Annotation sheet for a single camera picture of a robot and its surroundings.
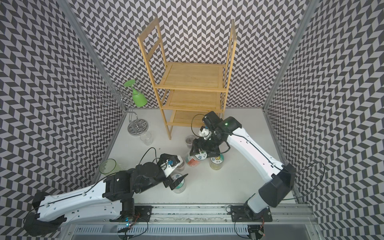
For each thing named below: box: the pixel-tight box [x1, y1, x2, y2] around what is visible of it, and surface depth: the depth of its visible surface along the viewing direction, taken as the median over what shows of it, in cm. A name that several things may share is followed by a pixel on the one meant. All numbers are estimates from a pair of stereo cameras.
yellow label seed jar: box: [209, 153, 225, 171], surface depth 85 cm
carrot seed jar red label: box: [185, 151, 208, 168], surface depth 69 cm
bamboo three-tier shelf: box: [137, 17, 237, 140], surface depth 79 cm
